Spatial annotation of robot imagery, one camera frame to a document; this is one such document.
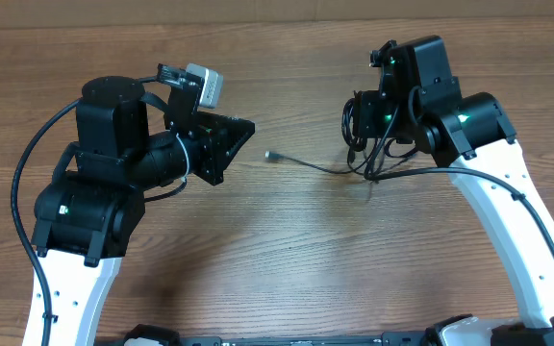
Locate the black USB cable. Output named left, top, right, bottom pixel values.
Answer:
left=264, top=95, right=420, bottom=183

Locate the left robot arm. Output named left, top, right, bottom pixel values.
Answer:
left=19, top=71, right=255, bottom=345

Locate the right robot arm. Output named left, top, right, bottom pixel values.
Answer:
left=346, top=36, right=554, bottom=345

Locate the black left camera cable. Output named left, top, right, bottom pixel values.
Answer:
left=10, top=75, right=161, bottom=346

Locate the black camera cable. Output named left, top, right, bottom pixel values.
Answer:
left=10, top=75, right=161, bottom=346
left=363, top=105, right=554, bottom=313

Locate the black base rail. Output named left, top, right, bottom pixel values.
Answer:
left=96, top=312, right=494, bottom=346

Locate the black right camera cable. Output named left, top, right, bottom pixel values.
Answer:
left=363, top=105, right=554, bottom=313

